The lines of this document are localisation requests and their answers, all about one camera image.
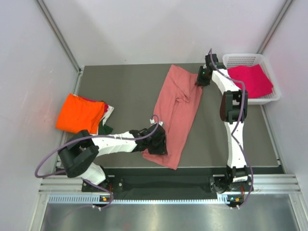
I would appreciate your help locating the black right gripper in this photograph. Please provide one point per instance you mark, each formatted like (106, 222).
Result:
(199, 81)

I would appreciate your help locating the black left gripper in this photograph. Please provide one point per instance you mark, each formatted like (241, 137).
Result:
(161, 149)

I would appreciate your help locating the salmon pink t shirt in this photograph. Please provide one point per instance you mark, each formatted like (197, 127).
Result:
(176, 107)

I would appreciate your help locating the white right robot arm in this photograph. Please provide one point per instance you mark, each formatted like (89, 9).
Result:
(233, 112)

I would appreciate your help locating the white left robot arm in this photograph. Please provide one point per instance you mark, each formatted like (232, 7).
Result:
(82, 149)

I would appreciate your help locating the white plastic laundry basket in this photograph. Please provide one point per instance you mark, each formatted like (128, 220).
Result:
(251, 59)

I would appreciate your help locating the green folded t shirt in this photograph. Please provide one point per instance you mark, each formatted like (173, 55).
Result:
(104, 129)

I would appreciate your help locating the magenta t shirt in basket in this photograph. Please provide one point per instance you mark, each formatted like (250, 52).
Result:
(256, 82)

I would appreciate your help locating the white folded t shirt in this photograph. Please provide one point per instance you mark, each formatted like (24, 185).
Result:
(107, 114)

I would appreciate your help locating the orange folded t shirt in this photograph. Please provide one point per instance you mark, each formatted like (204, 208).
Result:
(78, 114)

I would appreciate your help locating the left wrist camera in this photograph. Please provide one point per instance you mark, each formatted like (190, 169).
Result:
(156, 122)

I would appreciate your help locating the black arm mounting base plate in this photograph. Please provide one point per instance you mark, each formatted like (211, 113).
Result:
(166, 187)

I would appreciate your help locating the grey slotted cable duct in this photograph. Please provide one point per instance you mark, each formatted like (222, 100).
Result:
(101, 199)

